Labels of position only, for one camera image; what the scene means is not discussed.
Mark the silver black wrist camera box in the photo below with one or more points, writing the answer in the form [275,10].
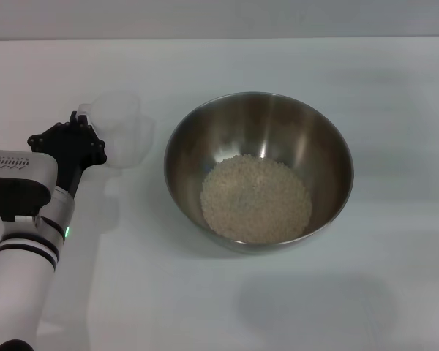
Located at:
[18,183]

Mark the stainless steel bowl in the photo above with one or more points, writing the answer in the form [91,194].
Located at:
[263,124]

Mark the clear plastic measuring cup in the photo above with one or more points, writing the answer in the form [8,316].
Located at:
[122,131]

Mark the white rice grains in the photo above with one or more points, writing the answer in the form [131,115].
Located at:
[256,201]

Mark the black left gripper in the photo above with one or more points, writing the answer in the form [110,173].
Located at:
[71,164]

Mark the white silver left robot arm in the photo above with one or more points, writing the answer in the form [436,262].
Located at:
[22,278]

